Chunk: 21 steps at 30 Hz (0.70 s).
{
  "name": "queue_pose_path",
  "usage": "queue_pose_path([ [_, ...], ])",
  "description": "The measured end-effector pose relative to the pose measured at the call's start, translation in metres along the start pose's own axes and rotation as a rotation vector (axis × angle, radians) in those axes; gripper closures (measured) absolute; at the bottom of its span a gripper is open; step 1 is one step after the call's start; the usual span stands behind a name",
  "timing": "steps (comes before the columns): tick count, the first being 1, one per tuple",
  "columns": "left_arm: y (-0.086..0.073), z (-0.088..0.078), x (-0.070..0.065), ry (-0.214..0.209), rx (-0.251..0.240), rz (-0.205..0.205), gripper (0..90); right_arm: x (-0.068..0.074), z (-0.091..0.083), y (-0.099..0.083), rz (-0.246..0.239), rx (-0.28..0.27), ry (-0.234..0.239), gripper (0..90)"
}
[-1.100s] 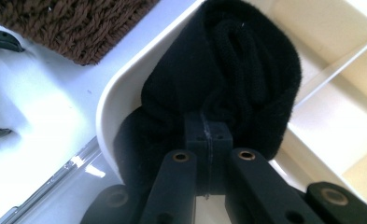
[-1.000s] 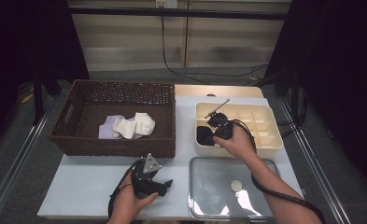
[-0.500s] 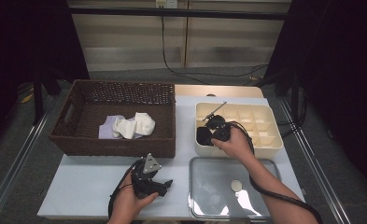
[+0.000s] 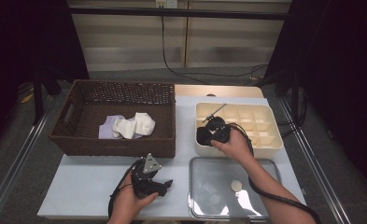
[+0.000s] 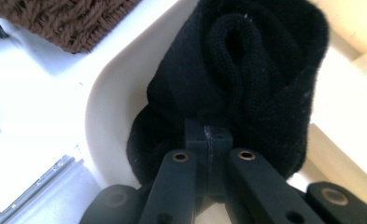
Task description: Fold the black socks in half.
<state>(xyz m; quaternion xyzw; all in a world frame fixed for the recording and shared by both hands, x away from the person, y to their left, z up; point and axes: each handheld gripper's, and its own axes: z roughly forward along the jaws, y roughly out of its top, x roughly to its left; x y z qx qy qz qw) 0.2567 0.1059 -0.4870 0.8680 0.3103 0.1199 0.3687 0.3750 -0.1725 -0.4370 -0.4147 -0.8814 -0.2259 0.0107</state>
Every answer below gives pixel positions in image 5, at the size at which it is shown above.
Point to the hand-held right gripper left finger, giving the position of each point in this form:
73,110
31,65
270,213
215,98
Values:
178,186

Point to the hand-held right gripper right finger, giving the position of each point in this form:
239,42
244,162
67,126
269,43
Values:
252,186

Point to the black sock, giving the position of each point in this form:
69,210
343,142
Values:
249,77

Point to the cream divided storage box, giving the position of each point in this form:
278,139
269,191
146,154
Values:
115,93

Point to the clear plastic box lid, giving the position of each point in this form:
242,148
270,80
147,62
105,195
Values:
63,199

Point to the brown wicker basket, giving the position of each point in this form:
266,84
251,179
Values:
63,21

